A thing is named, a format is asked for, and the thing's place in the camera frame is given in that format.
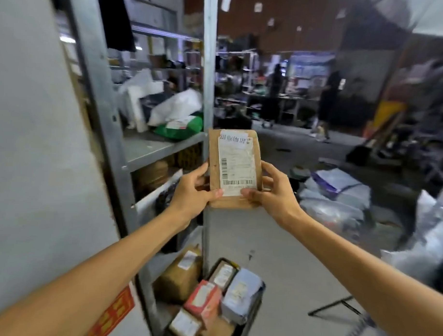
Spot black plastic bag parcel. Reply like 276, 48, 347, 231
155, 180, 182, 216

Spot person's left hand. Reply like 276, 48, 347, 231
167, 161, 227, 230

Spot black light stand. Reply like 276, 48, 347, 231
307, 294, 377, 336

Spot cardboard box with black handwriting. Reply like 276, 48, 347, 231
205, 128, 265, 211

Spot grey plastic mailer bag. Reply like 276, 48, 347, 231
220, 267, 266, 326

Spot red parcel box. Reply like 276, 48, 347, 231
182, 279, 222, 328

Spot labelled cardboard box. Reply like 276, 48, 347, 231
155, 243, 204, 306

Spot big white plastic sack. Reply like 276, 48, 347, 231
379, 188, 443, 290

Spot heap of white plastic bags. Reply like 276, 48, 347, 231
297, 167, 373, 234

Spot green plastic mailer bag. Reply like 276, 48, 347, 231
153, 114, 204, 142

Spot small dark taped box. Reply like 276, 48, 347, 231
207, 259, 240, 294

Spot black hanging bag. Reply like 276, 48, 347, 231
95, 0, 138, 53

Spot person's left forearm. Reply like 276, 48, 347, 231
0, 201, 186, 336

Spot person's right forearm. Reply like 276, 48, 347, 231
279, 213, 443, 336

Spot grey metal shelf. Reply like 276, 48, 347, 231
38, 0, 221, 336

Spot background shelving with goods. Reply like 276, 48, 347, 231
106, 24, 443, 145

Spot small cardboard box white label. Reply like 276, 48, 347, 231
167, 308, 202, 336

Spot red yellow wall sign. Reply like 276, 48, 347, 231
83, 284, 137, 336

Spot yellow orange board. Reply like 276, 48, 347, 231
364, 100, 407, 140

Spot plain tall brown box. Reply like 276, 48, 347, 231
201, 316, 237, 336

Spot person's right hand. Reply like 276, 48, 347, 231
239, 160, 308, 231

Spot stacked brown cardboard boxes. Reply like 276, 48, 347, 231
135, 159, 171, 194

